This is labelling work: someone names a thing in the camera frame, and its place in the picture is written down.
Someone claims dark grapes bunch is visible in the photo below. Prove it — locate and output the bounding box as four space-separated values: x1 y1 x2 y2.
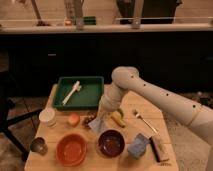
82 114 97 129

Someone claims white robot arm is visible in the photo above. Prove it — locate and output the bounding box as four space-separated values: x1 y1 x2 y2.
99 66 213 171

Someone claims small metal cup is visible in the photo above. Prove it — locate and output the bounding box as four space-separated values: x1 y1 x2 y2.
30 137 48 155

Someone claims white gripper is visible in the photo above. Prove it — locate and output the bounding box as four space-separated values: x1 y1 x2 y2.
99 83 127 112

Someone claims white cup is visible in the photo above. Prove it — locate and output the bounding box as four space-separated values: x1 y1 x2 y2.
39 108 56 127

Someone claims dark brush block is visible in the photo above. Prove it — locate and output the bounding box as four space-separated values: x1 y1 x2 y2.
150 134 169 162

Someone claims yellow banana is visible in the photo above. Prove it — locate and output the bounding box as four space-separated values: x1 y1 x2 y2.
110 109 126 128

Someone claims green plastic tray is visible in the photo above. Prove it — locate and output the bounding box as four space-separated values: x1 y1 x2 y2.
52 76 104 111

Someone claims metal fork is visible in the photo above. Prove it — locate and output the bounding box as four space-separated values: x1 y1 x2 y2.
133 110 158 134

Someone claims white brush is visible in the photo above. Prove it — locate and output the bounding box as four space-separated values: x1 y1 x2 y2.
62 81 82 105

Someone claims dark purple bowl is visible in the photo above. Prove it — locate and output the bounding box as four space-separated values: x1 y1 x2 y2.
97 130 125 158

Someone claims orange bowl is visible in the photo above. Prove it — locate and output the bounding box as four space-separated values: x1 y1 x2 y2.
56 133 87 167

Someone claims blue sponge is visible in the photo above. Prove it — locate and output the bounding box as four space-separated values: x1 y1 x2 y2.
127 133 150 159

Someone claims orange apple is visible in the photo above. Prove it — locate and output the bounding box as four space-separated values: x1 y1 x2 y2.
68 113 80 127

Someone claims light blue towel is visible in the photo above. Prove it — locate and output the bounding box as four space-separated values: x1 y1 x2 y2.
89 113 106 134

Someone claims black chair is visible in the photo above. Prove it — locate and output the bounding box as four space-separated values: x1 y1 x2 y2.
0 69 44 163

